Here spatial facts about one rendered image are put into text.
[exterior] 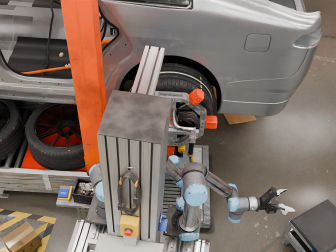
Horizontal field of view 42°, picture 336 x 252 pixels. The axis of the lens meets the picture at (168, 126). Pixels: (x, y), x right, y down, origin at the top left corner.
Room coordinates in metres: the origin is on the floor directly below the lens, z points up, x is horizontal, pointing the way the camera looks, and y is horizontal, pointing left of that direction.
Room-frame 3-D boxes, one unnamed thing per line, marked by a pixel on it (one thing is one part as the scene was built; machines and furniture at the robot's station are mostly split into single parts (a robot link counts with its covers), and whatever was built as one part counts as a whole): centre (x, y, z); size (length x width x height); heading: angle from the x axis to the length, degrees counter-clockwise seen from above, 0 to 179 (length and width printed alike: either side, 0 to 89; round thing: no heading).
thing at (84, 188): (1.75, 0.55, 0.51); 0.20 x 0.14 x 0.13; 83
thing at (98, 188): (1.46, 0.35, 0.98); 0.13 x 0.12 x 0.14; 24
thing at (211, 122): (2.23, -0.32, 0.85); 0.09 x 0.08 x 0.07; 91
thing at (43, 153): (2.40, 0.86, 0.39); 0.66 x 0.66 x 0.24
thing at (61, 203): (1.75, 0.57, 0.44); 0.43 x 0.17 x 0.03; 91
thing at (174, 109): (2.10, -0.11, 1.03); 0.19 x 0.18 x 0.11; 1
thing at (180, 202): (1.39, -0.14, 0.98); 0.13 x 0.12 x 0.14; 8
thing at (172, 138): (2.15, -0.01, 0.85); 0.21 x 0.14 x 0.14; 1
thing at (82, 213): (1.75, 0.60, 0.21); 0.10 x 0.10 x 0.42; 1
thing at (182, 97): (2.22, 0.00, 0.85); 0.54 x 0.07 x 0.54; 91
